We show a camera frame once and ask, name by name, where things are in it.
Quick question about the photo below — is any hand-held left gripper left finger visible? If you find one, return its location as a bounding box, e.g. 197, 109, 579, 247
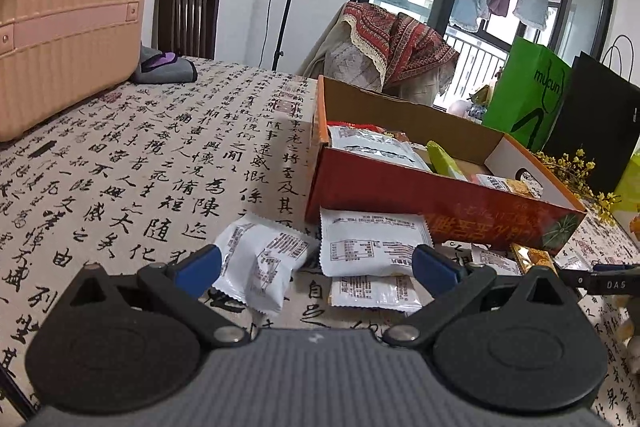
67, 245, 251, 350

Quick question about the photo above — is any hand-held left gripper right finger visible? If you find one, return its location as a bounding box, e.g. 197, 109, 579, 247
382, 244, 576, 349

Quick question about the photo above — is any gold snack packet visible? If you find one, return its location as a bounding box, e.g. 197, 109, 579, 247
510, 243, 556, 270

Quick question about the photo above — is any orange cardboard box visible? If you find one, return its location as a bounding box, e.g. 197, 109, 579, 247
305, 75, 587, 255

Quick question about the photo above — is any small white red snack packet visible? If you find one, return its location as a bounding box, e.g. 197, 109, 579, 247
472, 173, 513, 192

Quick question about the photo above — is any green white snack packet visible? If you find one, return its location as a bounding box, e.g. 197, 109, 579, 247
425, 141, 468, 180

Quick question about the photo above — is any small yellow snack packet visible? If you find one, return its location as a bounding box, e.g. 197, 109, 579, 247
505, 179, 535, 198

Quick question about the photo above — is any white grey snack packet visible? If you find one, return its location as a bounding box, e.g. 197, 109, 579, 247
344, 142, 433, 174
327, 126, 407, 154

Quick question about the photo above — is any green snack box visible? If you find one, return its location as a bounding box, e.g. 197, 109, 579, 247
612, 167, 640, 253

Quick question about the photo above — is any calligraphy print tablecloth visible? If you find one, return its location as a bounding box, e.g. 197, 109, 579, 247
0, 54, 640, 427

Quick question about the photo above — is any yellow flower sprig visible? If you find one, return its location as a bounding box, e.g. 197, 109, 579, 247
537, 148, 618, 225

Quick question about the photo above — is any black shopping bag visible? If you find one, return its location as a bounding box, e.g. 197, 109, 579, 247
542, 34, 640, 198

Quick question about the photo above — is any small pale ornament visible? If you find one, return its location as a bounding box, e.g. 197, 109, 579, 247
446, 99, 475, 118

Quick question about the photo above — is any green shopping bag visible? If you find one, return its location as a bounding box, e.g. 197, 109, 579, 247
482, 37, 572, 152

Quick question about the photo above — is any grey purple pouch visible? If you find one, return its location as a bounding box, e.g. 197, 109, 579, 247
131, 46, 197, 84

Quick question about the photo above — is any chair with patterned red cloth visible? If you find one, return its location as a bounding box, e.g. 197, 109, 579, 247
300, 2, 458, 105

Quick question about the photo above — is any red patterned cloth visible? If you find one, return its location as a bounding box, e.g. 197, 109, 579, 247
341, 2, 460, 90

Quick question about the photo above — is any dark wooden chair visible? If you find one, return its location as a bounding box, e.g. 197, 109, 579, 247
151, 0, 222, 60

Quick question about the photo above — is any pink ribbed suitcase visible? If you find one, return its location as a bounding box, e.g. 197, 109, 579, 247
0, 0, 151, 142

